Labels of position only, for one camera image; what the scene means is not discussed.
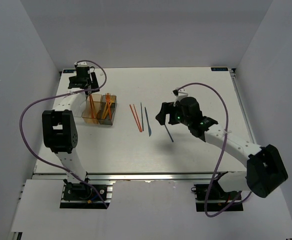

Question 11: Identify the blue corner label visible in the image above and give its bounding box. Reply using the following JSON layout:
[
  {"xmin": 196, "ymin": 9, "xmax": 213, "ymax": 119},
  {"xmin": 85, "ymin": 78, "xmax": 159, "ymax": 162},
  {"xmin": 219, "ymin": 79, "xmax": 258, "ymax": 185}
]
[
  {"xmin": 62, "ymin": 69, "xmax": 76, "ymax": 74},
  {"xmin": 210, "ymin": 67, "xmax": 229, "ymax": 72}
]

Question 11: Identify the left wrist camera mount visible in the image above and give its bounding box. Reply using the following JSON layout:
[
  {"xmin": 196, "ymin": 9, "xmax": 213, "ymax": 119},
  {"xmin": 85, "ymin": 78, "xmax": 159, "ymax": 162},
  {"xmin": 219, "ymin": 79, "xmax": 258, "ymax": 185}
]
[{"xmin": 74, "ymin": 61, "xmax": 89, "ymax": 69}]

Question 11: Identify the purple cable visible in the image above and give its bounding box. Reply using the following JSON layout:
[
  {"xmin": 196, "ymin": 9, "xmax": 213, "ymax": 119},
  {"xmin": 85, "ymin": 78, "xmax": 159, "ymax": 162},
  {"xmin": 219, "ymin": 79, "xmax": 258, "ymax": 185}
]
[
  {"xmin": 175, "ymin": 82, "xmax": 252, "ymax": 218},
  {"xmin": 19, "ymin": 59, "xmax": 109, "ymax": 210}
]

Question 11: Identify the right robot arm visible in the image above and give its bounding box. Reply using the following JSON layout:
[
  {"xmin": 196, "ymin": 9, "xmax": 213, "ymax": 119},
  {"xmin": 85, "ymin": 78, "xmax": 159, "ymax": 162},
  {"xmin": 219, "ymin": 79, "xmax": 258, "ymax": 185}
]
[{"xmin": 155, "ymin": 97, "xmax": 288, "ymax": 200}]

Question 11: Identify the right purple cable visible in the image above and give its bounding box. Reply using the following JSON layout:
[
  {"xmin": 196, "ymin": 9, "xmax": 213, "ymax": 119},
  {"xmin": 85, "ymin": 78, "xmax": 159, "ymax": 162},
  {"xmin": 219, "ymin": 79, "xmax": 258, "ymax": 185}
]
[{"xmin": 175, "ymin": 82, "xmax": 252, "ymax": 218}]

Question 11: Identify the red-orange knife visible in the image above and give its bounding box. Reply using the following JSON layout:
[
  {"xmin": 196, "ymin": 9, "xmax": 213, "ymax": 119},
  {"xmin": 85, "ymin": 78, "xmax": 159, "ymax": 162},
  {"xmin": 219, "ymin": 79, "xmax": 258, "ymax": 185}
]
[{"xmin": 89, "ymin": 94, "xmax": 96, "ymax": 119}]

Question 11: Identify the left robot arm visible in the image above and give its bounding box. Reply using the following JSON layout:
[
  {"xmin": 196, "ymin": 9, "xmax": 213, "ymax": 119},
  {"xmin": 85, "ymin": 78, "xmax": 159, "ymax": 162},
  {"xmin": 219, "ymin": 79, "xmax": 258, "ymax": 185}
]
[{"xmin": 42, "ymin": 61, "xmax": 92, "ymax": 200}]

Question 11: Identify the aluminium table rail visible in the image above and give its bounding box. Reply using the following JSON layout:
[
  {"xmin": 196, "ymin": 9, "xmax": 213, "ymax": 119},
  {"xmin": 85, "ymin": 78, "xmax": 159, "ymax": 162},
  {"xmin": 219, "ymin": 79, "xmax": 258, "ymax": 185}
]
[{"xmin": 33, "ymin": 172, "xmax": 247, "ymax": 182}]

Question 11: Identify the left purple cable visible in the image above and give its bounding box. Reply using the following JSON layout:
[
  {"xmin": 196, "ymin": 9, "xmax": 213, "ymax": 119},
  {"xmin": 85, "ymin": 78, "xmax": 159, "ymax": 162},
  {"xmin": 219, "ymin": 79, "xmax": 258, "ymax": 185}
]
[{"xmin": 19, "ymin": 59, "xmax": 109, "ymax": 210}]

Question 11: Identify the right blue corner label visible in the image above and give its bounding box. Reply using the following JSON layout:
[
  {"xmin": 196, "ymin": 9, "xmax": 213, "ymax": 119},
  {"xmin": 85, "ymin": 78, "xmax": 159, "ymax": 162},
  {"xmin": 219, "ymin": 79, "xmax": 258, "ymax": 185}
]
[{"xmin": 210, "ymin": 67, "xmax": 229, "ymax": 72}]

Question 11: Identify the dark grey plastic container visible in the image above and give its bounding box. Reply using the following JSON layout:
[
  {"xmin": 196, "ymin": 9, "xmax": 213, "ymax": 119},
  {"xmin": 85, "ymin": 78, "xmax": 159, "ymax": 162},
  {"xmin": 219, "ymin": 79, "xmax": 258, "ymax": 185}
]
[{"xmin": 97, "ymin": 93, "xmax": 117, "ymax": 126}]

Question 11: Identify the dark teal chopstick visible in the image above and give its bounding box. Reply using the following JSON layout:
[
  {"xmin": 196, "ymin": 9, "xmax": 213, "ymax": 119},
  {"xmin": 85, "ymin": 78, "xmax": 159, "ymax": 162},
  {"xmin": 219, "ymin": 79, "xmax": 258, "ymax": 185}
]
[{"xmin": 140, "ymin": 102, "xmax": 144, "ymax": 132}]

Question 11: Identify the orange plastic container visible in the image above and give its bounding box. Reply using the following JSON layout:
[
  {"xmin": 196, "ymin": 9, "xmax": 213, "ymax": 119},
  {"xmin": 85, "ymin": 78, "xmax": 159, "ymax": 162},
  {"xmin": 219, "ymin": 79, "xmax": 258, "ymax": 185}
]
[{"xmin": 81, "ymin": 93, "xmax": 102, "ymax": 125}]

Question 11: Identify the left blue corner label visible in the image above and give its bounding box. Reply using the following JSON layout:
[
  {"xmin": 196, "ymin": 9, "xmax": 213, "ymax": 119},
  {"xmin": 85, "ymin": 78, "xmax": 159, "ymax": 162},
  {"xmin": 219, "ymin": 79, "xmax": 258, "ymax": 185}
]
[{"xmin": 62, "ymin": 69, "xmax": 76, "ymax": 74}]

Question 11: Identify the clear plastic container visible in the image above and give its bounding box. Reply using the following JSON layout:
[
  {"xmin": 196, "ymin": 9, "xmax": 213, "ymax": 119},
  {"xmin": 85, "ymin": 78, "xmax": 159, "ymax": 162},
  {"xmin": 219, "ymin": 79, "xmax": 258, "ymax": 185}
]
[{"xmin": 73, "ymin": 100, "xmax": 87, "ymax": 118}]

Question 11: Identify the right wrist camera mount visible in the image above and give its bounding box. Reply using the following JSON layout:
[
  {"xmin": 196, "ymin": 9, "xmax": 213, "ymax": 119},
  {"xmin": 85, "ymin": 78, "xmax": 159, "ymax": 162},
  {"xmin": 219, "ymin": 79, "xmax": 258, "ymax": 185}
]
[{"xmin": 172, "ymin": 88, "xmax": 189, "ymax": 106}]

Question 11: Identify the red chopstick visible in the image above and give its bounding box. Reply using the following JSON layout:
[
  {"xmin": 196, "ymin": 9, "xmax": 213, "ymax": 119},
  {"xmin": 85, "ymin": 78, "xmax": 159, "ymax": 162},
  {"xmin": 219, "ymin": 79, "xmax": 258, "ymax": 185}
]
[
  {"xmin": 129, "ymin": 104, "xmax": 142, "ymax": 133},
  {"xmin": 133, "ymin": 104, "xmax": 144, "ymax": 132}
]

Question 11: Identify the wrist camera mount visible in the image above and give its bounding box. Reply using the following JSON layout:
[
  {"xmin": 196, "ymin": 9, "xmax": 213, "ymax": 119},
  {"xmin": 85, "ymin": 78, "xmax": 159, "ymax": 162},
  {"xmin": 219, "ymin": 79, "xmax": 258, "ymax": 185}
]
[
  {"xmin": 172, "ymin": 88, "xmax": 189, "ymax": 106},
  {"xmin": 74, "ymin": 61, "xmax": 89, "ymax": 69}
]

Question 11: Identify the orange knife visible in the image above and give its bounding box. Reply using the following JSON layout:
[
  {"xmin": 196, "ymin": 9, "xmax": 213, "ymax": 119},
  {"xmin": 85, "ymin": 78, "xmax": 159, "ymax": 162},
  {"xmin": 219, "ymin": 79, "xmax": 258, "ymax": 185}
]
[{"xmin": 89, "ymin": 94, "xmax": 97, "ymax": 119}]

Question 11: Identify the blue plastic knife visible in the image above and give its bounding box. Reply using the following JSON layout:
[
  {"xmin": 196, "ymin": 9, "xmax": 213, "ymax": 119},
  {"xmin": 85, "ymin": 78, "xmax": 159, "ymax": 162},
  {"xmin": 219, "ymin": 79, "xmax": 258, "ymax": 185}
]
[{"xmin": 144, "ymin": 107, "xmax": 152, "ymax": 137}]

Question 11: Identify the red-orange fork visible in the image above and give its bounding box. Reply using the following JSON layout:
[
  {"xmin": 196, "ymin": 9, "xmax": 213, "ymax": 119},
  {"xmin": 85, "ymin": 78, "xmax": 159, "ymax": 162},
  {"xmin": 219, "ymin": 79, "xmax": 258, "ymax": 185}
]
[{"xmin": 105, "ymin": 93, "xmax": 112, "ymax": 119}]

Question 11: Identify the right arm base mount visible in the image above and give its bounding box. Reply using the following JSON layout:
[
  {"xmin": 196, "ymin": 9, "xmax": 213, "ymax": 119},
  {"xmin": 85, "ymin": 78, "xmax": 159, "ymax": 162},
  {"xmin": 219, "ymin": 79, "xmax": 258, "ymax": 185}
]
[{"xmin": 190, "ymin": 171, "xmax": 239, "ymax": 214}]

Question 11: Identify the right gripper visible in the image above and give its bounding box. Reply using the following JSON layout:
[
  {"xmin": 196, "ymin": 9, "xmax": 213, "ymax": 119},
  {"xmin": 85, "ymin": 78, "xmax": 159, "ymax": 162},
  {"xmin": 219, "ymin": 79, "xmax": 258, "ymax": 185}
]
[{"xmin": 155, "ymin": 102, "xmax": 191, "ymax": 127}]

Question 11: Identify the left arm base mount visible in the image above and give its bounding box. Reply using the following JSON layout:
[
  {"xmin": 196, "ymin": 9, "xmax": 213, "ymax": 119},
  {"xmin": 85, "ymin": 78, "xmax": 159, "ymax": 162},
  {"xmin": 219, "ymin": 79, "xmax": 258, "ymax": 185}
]
[{"xmin": 59, "ymin": 178, "xmax": 113, "ymax": 210}]

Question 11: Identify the orange fork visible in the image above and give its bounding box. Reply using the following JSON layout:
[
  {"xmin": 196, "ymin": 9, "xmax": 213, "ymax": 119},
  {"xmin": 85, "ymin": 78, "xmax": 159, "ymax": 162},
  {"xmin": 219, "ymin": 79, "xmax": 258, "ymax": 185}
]
[{"xmin": 101, "ymin": 93, "xmax": 111, "ymax": 119}]

